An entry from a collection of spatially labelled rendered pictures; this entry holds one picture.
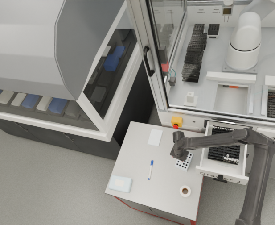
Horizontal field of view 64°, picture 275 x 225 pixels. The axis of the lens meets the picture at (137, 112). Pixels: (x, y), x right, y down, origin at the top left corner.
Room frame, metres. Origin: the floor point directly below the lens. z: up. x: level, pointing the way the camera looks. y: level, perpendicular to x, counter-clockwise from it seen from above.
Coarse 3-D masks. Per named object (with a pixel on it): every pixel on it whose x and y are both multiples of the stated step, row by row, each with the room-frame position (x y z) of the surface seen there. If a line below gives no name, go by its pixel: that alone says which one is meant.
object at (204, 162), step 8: (208, 128) 0.61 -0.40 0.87; (232, 128) 0.56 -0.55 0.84; (240, 128) 0.53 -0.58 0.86; (208, 152) 0.48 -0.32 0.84; (240, 152) 0.39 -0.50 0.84; (200, 160) 0.44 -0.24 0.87; (208, 160) 0.43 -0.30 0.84; (240, 160) 0.35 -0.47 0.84; (216, 168) 0.36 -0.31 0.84; (224, 168) 0.34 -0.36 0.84; (232, 168) 0.32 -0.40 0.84; (240, 168) 0.31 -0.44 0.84
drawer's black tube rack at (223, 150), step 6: (216, 126) 0.59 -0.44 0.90; (216, 132) 0.55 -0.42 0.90; (222, 132) 0.54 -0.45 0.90; (228, 132) 0.53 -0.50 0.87; (210, 150) 0.47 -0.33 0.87; (216, 150) 0.44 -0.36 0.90; (222, 150) 0.43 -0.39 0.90; (228, 150) 0.43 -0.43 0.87; (234, 150) 0.40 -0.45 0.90; (216, 156) 0.42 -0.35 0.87; (222, 156) 0.40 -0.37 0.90; (234, 156) 0.37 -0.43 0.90; (228, 162) 0.36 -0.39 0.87
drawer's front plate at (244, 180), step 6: (198, 168) 0.38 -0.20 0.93; (204, 168) 0.37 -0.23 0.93; (210, 174) 0.33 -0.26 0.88; (216, 174) 0.32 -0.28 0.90; (222, 174) 0.30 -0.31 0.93; (228, 174) 0.28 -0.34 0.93; (234, 174) 0.27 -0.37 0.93; (228, 180) 0.27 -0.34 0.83; (234, 180) 0.25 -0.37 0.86; (240, 180) 0.24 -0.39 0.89; (246, 180) 0.22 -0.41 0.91
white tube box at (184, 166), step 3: (189, 153) 0.53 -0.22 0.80; (189, 156) 0.51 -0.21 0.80; (192, 156) 0.51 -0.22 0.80; (177, 159) 0.53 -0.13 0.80; (186, 159) 0.51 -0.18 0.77; (189, 159) 0.49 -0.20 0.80; (177, 162) 0.51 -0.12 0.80; (183, 162) 0.49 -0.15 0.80; (186, 162) 0.48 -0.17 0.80; (189, 162) 0.47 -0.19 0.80; (177, 165) 0.49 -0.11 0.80; (180, 165) 0.49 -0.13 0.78; (183, 165) 0.47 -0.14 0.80; (186, 165) 0.47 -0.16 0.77; (180, 168) 0.47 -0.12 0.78; (183, 168) 0.46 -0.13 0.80; (186, 168) 0.45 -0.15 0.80; (186, 171) 0.44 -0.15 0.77
